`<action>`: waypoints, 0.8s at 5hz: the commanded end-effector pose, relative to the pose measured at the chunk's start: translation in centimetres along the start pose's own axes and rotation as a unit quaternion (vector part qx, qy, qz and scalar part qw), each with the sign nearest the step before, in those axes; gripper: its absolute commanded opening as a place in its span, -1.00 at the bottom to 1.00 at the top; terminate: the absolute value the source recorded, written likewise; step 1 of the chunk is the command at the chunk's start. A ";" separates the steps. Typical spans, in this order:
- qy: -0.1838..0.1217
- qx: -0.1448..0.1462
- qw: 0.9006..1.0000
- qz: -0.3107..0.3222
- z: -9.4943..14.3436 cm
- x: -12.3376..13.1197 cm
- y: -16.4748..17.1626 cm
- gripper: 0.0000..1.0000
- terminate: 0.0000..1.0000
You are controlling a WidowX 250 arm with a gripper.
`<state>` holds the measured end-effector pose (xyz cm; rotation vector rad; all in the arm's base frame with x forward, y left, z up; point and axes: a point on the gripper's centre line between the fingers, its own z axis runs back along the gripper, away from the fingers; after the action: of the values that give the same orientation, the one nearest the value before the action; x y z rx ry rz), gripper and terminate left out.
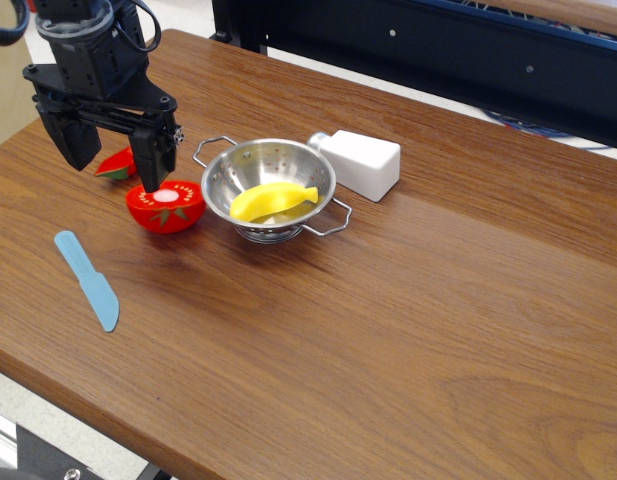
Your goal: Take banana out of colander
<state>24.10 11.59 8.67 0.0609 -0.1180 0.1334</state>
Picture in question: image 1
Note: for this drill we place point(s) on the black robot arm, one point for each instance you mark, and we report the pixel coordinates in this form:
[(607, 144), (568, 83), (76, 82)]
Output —
[(91, 12)]

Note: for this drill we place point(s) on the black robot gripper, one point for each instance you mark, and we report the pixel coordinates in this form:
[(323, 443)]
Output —
[(99, 80)]

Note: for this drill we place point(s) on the black metal frame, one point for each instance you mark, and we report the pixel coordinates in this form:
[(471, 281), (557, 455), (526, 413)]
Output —
[(553, 63)]

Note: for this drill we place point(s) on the white salt shaker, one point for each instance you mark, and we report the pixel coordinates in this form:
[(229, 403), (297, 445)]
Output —
[(366, 165)]

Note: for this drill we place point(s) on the yellow toy banana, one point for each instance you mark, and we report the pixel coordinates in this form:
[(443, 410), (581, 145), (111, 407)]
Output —
[(267, 199)]

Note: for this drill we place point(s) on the steel colander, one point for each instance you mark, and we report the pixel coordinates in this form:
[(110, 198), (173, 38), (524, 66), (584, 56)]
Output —
[(231, 168)]

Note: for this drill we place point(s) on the light blue toy knife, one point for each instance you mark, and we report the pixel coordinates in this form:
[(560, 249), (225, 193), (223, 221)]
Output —
[(93, 283)]

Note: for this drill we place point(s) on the red toy tomato half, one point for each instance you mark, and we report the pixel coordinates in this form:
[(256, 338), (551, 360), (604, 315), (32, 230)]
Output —
[(175, 207)]

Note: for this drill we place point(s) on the red toy chili pepper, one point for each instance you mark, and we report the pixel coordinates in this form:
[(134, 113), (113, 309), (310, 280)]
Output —
[(119, 166)]

